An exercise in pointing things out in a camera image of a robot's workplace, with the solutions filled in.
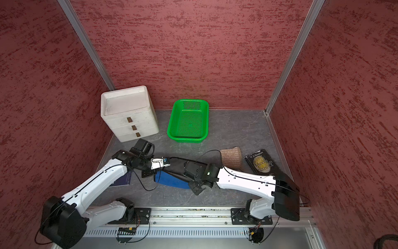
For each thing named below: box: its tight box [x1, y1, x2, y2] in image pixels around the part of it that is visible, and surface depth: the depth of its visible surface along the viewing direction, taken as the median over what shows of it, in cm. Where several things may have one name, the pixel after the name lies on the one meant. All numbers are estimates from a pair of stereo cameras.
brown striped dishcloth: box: [219, 146, 242, 170], surface depth 96 cm
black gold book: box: [244, 148, 280, 177], surface depth 94 cm
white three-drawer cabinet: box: [100, 85, 160, 143], surface depth 94 cm
